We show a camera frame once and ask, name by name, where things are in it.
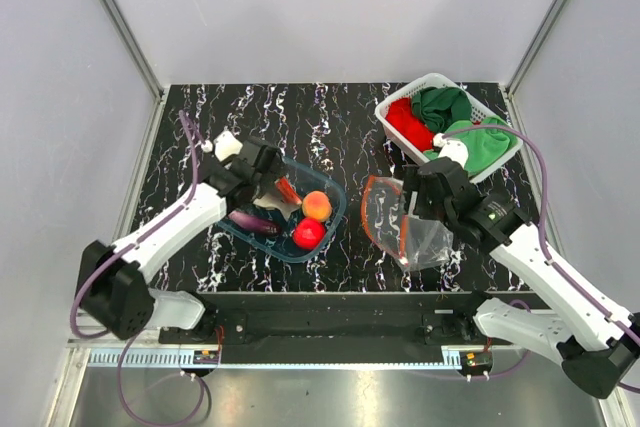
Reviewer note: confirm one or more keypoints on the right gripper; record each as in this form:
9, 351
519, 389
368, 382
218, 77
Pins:
412, 182

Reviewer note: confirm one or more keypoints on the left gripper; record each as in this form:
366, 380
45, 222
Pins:
277, 170

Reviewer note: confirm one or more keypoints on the white fake food piece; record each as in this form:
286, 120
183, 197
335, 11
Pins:
276, 203

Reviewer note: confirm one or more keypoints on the clear zip top bag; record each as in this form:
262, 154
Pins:
414, 244

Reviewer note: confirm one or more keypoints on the orange fake fruit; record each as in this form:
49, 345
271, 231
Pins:
317, 206

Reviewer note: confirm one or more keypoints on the purple fake food piece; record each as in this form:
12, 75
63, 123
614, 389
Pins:
254, 224

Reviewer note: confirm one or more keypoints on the red fake apple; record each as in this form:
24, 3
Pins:
308, 233

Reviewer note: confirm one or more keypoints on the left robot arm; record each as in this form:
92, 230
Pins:
114, 279

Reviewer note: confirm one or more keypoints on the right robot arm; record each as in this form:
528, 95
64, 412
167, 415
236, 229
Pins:
592, 338

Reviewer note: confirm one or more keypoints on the blue plastic container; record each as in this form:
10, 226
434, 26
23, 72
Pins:
295, 220

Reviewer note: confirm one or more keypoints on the light green cloth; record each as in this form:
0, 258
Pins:
485, 146

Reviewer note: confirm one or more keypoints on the red cloth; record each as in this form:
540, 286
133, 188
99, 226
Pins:
400, 117

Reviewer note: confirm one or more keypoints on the dark green cloth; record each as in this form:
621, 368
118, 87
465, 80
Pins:
439, 108

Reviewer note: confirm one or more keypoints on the white plastic basket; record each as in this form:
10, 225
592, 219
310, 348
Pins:
479, 112

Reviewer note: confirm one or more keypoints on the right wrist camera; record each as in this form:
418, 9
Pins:
451, 148

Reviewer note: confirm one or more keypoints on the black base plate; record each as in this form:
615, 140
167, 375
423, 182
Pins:
332, 330

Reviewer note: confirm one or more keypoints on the white cable duct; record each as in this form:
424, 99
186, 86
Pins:
154, 358

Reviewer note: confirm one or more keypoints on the aluminium frame rail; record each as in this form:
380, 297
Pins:
131, 45

